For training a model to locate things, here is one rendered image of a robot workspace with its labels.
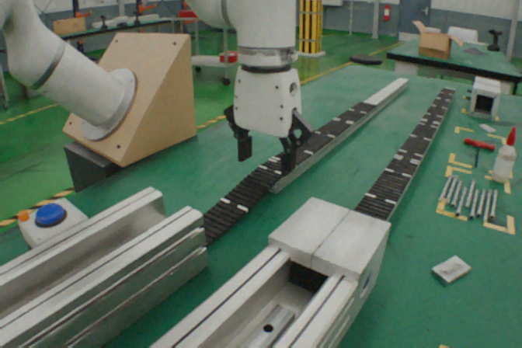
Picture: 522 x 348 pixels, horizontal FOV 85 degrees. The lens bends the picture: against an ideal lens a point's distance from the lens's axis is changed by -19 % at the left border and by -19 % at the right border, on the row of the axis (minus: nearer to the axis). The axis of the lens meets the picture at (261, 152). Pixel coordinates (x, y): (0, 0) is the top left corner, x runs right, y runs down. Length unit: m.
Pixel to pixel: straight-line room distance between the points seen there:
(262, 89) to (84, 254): 0.32
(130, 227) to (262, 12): 0.32
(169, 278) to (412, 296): 0.29
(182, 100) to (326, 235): 0.53
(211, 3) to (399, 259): 0.44
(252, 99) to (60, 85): 0.40
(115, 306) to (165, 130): 0.49
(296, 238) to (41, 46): 0.56
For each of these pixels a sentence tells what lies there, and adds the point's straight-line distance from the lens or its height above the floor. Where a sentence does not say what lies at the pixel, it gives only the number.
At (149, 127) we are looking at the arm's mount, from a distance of 0.74.
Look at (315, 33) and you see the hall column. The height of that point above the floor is 0.44.
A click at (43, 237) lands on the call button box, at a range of 0.47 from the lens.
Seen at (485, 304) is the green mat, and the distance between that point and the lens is 0.48.
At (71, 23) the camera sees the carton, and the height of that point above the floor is 0.93.
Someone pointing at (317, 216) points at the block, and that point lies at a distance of 0.38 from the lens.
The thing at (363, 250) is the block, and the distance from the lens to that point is 0.34.
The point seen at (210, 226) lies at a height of 0.79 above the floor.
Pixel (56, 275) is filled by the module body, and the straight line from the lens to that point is 0.41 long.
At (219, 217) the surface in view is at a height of 0.79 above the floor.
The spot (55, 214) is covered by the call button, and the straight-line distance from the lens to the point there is 0.48.
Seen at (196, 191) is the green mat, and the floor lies 0.78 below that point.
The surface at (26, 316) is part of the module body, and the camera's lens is 0.34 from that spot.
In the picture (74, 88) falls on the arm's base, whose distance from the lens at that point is 0.74.
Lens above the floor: 1.09
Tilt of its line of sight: 25 degrees down
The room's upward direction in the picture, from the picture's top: straight up
